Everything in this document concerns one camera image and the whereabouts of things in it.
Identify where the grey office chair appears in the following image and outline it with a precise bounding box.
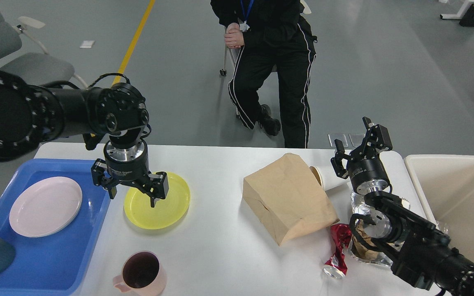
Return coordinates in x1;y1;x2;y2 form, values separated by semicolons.
0;12;88;88

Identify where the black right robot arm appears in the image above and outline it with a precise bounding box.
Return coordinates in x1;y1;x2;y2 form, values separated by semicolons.
331;117;474;296

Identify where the white desk base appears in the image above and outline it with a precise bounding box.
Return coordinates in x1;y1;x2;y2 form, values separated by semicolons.
440;0;474;28

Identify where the beige plastic bin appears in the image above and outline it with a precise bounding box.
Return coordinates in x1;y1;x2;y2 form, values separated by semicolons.
404;154;474;262

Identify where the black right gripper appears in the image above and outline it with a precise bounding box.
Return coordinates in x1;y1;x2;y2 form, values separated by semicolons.
330;117;393;194

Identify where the yellow plastic plate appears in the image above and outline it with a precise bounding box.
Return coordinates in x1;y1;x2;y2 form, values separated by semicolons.
124;172;191;230

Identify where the pink plastic plate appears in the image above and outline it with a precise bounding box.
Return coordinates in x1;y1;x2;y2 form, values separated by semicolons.
8;176;83;238

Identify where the brown paper bag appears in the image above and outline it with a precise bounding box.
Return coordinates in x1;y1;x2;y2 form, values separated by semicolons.
242;153;340;246

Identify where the crumpled foil wrapper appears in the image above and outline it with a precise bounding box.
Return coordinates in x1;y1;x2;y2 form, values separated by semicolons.
347;192;451;268

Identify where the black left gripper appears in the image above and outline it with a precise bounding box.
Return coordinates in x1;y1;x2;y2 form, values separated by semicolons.
91;140;169;208

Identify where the white paper cup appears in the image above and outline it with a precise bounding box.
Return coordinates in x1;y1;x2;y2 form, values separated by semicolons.
309;166;350;191

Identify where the person in black tracksuit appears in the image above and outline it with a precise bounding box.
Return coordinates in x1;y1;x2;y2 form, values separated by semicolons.
209;0;316;148

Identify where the white chair under person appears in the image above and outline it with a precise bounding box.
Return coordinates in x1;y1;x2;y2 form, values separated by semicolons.
220;0;313;120

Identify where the crushed red can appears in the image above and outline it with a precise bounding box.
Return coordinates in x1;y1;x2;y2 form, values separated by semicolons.
323;223;352;279

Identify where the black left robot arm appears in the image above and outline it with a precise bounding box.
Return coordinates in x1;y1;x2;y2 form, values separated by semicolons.
0;70;169;207

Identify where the pink plastic mug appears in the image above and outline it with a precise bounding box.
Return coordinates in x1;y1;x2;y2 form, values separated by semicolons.
113;251;167;296

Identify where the blue plastic tray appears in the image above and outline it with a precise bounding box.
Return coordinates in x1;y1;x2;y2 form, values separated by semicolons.
0;159;110;296

